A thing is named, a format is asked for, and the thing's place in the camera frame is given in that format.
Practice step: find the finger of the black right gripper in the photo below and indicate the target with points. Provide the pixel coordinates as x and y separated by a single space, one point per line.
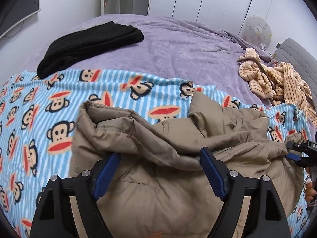
296 151

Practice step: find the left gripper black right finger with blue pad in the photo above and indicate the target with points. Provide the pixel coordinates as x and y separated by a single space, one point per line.
266 216

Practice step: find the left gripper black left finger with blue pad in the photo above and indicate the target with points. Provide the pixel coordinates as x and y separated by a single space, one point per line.
54 216

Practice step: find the person's right hand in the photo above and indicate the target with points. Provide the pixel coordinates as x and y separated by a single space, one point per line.
310 184

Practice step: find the beige striped fleece garment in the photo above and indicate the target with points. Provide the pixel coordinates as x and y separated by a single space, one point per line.
279 83

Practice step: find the grey quilted headboard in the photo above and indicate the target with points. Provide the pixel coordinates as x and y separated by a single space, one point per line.
302 61

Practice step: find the blue monkey print blanket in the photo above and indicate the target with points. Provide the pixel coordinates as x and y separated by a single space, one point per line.
37 124

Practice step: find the purple bed sheet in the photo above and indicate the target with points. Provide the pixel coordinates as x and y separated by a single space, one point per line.
175 49

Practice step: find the white wardrobe doors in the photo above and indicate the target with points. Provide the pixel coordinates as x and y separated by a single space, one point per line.
229 15

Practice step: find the black folded garment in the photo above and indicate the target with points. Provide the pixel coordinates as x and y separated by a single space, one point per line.
81 45

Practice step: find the dark wall television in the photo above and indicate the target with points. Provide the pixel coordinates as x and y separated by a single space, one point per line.
14 12

